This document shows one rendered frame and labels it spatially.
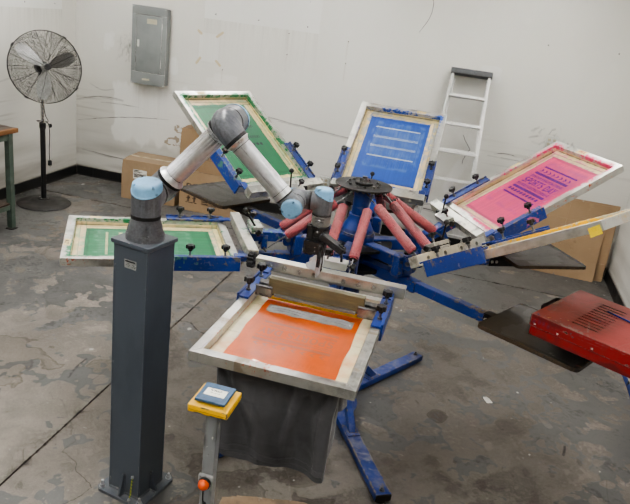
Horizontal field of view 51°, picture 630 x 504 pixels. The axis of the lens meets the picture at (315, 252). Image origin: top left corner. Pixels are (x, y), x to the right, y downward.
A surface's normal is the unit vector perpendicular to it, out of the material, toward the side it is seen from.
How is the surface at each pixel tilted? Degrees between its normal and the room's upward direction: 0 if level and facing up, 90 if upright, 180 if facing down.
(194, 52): 90
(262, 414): 92
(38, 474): 0
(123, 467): 90
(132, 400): 90
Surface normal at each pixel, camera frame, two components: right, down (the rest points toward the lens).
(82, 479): 0.12, -0.93
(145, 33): -0.25, 0.31
